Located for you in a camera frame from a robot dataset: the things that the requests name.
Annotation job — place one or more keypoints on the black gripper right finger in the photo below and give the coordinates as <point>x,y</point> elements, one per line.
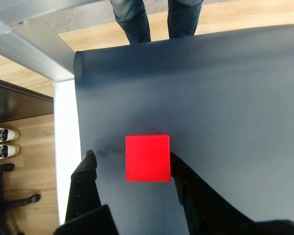
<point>205,205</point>

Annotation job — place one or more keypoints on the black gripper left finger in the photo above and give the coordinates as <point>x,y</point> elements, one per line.
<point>84,191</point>

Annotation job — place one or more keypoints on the red cube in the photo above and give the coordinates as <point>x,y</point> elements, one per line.
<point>148,159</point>

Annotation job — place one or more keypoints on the black office chair base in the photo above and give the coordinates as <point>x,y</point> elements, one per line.
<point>0,203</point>

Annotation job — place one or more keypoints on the white shoe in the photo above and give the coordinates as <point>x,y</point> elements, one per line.
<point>2,135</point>
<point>3,151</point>

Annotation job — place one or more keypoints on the dark cabinet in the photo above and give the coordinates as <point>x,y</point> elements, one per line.
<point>17,102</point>

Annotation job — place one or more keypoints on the blue-grey table mat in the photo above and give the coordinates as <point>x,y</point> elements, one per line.
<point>210,85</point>

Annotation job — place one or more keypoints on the person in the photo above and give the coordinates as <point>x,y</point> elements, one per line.
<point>183,17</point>

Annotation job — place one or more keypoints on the silver aluminium table frame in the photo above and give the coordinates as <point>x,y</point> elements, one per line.
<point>39,51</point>

